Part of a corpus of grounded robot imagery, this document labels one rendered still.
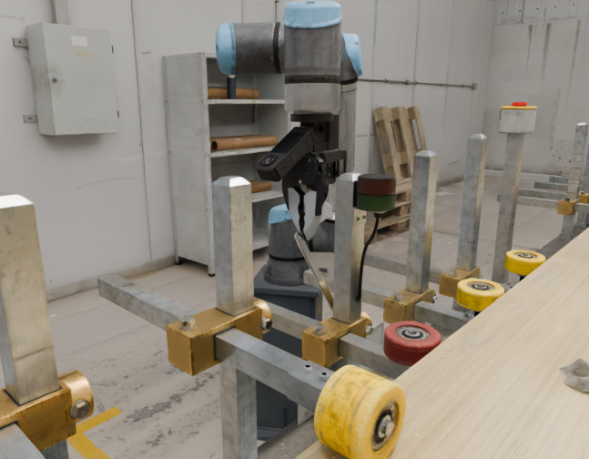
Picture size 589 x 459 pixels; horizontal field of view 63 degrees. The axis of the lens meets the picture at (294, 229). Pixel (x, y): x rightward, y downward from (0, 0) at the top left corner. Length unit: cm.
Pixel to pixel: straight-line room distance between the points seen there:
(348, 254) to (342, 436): 39
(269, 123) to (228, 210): 361
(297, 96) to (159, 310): 38
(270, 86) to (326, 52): 339
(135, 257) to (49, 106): 123
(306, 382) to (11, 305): 28
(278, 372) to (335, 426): 10
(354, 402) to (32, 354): 29
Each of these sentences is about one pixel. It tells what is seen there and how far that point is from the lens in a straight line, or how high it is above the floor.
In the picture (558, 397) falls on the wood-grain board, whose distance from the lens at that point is 67.
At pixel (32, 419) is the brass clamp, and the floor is 96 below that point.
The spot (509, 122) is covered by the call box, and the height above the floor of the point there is 118.
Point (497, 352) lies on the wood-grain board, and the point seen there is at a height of 90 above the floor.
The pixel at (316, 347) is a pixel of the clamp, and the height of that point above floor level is 85.
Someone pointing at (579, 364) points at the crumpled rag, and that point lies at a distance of 72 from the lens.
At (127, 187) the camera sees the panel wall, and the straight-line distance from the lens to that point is 361.
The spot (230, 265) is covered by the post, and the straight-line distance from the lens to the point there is 60.
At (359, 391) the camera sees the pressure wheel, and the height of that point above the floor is 98.
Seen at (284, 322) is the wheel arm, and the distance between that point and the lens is 88.
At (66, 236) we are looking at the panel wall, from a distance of 345.
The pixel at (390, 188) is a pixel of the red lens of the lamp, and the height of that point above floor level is 111.
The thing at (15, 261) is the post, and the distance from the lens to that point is 47.
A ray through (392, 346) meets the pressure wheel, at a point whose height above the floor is 90.
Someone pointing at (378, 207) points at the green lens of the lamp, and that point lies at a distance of 74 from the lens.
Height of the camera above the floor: 123
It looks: 15 degrees down
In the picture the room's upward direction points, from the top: straight up
